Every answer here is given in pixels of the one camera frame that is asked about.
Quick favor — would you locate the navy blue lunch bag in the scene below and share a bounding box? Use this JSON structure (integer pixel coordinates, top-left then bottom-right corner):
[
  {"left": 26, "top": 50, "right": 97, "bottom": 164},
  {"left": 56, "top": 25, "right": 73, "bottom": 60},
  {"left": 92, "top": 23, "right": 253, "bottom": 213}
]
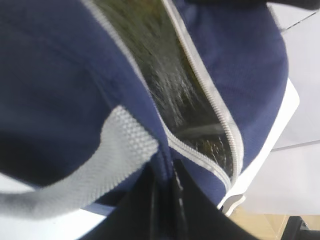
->
[{"left": 0, "top": 0, "right": 289, "bottom": 219}]

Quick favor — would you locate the black stand under table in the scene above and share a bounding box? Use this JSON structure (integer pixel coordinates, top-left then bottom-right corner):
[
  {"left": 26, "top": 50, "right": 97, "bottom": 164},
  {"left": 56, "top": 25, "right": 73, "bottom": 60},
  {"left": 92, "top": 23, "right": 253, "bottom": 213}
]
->
[{"left": 281, "top": 216, "right": 320, "bottom": 240}]

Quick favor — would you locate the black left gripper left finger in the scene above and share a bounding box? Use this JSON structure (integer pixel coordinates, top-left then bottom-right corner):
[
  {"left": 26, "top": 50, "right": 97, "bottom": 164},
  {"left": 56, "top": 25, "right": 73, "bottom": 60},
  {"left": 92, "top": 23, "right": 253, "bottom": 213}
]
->
[{"left": 81, "top": 165, "right": 173, "bottom": 240}]

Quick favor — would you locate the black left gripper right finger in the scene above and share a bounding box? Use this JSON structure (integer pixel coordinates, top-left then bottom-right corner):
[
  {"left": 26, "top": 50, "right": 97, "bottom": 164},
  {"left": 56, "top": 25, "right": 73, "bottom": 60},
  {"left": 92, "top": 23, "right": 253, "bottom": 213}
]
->
[{"left": 172, "top": 160, "right": 253, "bottom": 240}]

